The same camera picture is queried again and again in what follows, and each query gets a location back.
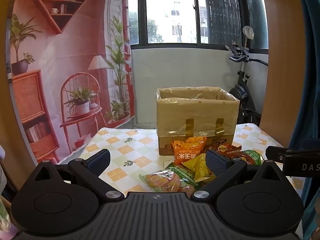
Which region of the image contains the teal curtain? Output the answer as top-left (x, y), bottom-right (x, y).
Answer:
top-left (290, 0), bottom-right (320, 240)

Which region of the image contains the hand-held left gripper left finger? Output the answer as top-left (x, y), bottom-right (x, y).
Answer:
top-left (21, 149), bottom-right (125, 202)

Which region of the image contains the checkered floral tablecloth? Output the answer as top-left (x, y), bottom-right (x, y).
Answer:
top-left (59, 122), bottom-right (307, 205)

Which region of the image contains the yellow snack packet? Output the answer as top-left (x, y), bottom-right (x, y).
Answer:
top-left (183, 153), bottom-right (217, 183)

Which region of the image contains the window with dark frame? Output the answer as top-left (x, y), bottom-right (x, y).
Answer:
top-left (104, 0), bottom-right (269, 51)

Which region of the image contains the wooden panel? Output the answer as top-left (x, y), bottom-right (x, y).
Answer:
top-left (0, 0), bottom-right (38, 200)
top-left (259, 0), bottom-right (304, 148)

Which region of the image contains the white round object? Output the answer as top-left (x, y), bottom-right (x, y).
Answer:
top-left (242, 26), bottom-right (255, 40)

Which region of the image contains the pale printed bag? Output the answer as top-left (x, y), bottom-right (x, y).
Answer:
top-left (0, 142), bottom-right (13, 233)

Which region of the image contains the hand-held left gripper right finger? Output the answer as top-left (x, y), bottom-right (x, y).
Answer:
top-left (191, 149), bottom-right (295, 202)

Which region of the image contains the black exercise bike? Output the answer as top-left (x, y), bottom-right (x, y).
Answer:
top-left (225, 44), bottom-right (269, 126)

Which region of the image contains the printed wall tapestry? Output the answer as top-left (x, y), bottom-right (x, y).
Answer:
top-left (7, 0), bottom-right (137, 164)

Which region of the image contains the green snack packet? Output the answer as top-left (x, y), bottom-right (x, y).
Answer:
top-left (243, 149), bottom-right (265, 166)

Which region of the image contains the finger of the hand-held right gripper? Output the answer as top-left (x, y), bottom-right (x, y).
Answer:
top-left (266, 145), bottom-right (293, 166)
top-left (301, 138), bottom-right (320, 150)

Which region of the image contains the green packet with orange slices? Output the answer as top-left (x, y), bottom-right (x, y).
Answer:
top-left (138, 162), bottom-right (203, 194)

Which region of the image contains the dark orange corn chips packet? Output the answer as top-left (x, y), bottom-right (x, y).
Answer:
top-left (212, 141), bottom-right (242, 158)

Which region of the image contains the cardboard box with tape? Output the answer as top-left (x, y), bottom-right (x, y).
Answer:
top-left (156, 86), bottom-right (240, 156)

